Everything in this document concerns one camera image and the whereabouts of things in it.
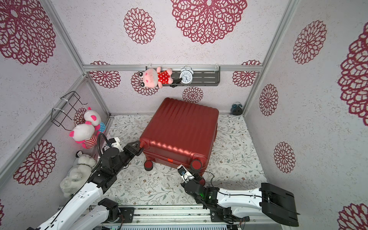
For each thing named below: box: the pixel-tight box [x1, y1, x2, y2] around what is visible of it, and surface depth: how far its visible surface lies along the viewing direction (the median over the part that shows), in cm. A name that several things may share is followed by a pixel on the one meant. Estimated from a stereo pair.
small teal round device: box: [230, 101, 243, 116], surface depth 120 cm
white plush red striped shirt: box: [69, 123, 98, 149], surface depth 87 cm
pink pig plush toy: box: [138, 66, 174, 89], surface depth 87 cm
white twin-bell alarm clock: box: [179, 65, 195, 84], surface depth 92 cm
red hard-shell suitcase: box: [138, 97, 219, 186], surface depth 81 cm
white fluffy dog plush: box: [59, 150, 97, 198], surface depth 81 cm
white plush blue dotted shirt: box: [83, 106, 106, 134], surface depth 95 cm
